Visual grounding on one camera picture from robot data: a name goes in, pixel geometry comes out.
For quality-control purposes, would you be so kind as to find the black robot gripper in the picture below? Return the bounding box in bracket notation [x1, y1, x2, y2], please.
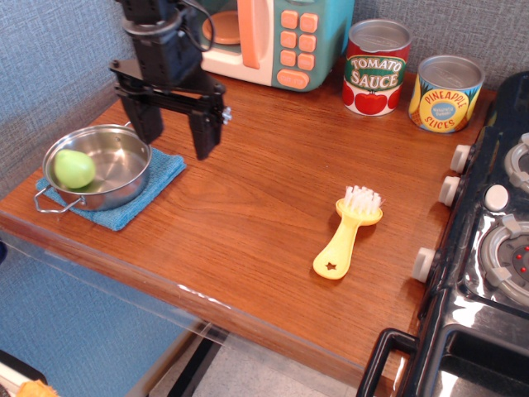
[109, 18, 232, 160]

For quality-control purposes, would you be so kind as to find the green toy pear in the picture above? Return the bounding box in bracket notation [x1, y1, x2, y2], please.
[54, 149, 96, 189]

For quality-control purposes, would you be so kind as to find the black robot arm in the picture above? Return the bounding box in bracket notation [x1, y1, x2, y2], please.
[109, 1, 231, 160]

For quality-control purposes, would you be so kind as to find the silver steel pot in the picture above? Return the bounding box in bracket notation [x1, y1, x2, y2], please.
[39, 124, 153, 211]

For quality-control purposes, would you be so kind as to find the blue folded cloth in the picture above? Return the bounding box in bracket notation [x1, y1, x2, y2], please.
[34, 149, 186, 232]

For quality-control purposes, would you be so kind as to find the orange microwave turntable plate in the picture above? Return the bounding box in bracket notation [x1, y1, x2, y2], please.
[202, 10, 241, 45]

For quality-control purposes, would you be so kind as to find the toy microwave oven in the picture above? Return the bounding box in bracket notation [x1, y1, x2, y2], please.
[198, 1, 355, 92]

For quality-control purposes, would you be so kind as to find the yellow white dish brush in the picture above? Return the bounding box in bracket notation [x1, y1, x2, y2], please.
[312, 185, 383, 280]

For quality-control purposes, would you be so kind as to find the tomato sauce can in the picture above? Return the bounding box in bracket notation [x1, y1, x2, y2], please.
[342, 19, 412, 117]

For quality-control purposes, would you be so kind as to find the pineapple slices can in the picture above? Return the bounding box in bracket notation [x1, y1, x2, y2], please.
[408, 55, 485, 134]

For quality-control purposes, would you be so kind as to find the black toy stove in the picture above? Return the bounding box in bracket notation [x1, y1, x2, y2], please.
[357, 72, 528, 396]

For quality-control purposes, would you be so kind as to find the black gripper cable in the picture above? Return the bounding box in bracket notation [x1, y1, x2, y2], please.
[177, 0, 216, 53]

